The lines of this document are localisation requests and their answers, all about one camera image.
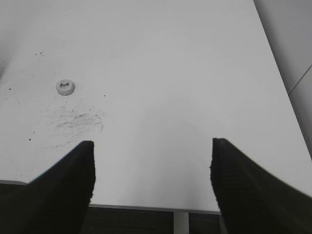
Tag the grey bottle cap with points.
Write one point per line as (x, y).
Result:
(65, 87)

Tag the white table leg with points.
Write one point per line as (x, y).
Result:
(181, 223)

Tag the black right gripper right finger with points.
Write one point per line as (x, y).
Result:
(252, 200)

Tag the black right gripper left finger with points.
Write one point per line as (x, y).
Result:
(55, 202)

